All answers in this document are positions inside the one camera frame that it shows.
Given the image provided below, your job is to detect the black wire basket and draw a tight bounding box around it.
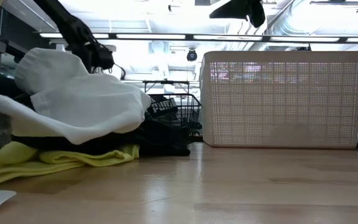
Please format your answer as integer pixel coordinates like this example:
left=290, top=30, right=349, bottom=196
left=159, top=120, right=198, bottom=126
left=146, top=92, right=203, bottom=146

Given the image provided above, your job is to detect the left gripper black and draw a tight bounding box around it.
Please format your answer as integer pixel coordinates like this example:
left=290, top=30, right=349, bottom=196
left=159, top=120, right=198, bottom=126
left=67, top=40, right=116, bottom=75

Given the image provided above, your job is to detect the white perforated plastic basket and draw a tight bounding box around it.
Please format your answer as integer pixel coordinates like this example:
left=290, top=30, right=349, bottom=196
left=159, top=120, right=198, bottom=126
left=199, top=50, right=358, bottom=149

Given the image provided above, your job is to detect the black garment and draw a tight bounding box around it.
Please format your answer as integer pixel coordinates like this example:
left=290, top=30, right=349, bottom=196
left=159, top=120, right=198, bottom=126
left=0, top=74, right=191, bottom=157

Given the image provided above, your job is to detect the white shirt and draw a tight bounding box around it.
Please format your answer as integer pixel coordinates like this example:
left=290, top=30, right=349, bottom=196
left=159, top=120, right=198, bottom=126
left=0, top=47, right=152, bottom=146

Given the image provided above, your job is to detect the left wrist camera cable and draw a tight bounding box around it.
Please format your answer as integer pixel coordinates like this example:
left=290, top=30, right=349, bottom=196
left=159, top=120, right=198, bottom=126
left=112, top=62, right=127, bottom=81

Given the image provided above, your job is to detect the dark framed glass partition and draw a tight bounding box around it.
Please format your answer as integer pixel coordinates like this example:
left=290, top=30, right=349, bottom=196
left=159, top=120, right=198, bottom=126
left=0, top=0, right=57, bottom=94

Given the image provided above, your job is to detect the neon yellow garment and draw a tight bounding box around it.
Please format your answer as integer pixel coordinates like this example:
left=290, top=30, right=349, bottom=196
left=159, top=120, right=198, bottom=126
left=0, top=141, right=141, bottom=190

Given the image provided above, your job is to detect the long ceiling light strip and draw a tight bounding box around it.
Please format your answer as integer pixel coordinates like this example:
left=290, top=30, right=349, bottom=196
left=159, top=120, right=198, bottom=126
left=39, top=32, right=358, bottom=44

